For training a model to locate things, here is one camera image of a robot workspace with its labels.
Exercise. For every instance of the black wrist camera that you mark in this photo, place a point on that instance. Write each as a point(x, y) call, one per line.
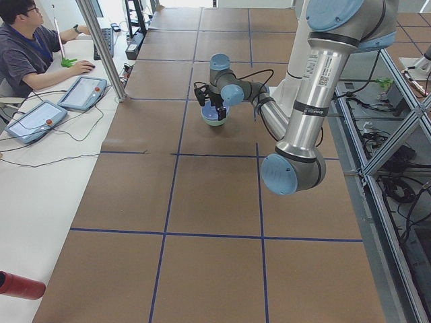
point(201, 91)

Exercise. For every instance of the blue bowl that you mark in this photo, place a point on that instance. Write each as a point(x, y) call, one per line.
point(208, 109)

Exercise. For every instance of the far teach pendant tablet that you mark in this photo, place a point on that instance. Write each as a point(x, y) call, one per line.
point(83, 94)

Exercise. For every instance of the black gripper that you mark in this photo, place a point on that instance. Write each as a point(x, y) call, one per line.
point(215, 99)

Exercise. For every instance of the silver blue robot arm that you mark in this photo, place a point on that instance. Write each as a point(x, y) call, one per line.
point(328, 33)

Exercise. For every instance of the green bowl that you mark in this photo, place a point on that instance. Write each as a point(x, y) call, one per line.
point(212, 120)

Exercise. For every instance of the aluminium frame post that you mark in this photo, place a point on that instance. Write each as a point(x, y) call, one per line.
point(91, 21)

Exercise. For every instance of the green plastic object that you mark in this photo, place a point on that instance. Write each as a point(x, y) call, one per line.
point(68, 62)

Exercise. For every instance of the teach pendant tablet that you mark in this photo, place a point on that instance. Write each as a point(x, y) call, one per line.
point(83, 94)
point(37, 122)

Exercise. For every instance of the seated person in grey shirt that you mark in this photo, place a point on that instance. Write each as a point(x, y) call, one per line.
point(27, 49)

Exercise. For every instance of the near teach pendant tablet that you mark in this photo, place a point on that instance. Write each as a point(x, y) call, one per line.
point(37, 122)

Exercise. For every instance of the red cylinder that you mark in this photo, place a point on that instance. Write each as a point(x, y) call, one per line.
point(21, 287)

